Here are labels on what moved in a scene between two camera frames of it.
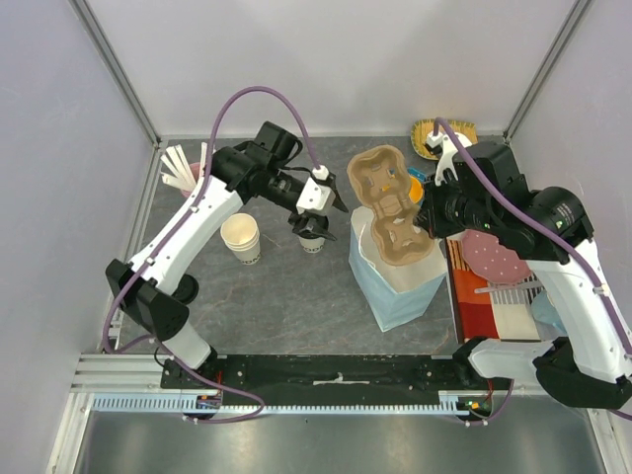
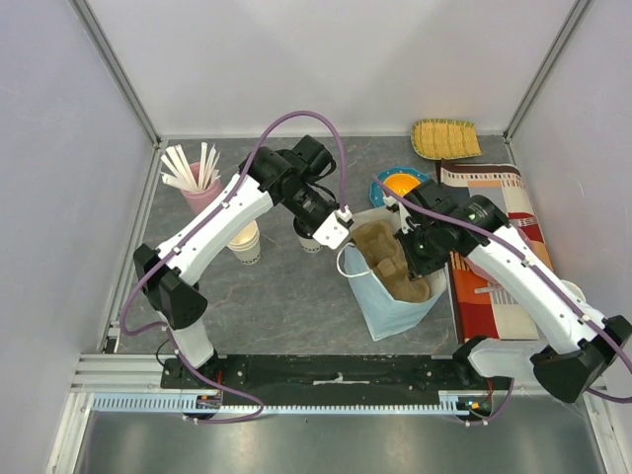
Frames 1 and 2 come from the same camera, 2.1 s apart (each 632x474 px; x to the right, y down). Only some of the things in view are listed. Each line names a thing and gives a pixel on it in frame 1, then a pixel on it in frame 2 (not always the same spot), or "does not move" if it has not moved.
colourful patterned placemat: [488, 310] does not move
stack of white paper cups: [241, 233] does not move
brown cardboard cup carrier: [400, 232] to [380, 250]
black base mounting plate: [333, 376] does not move
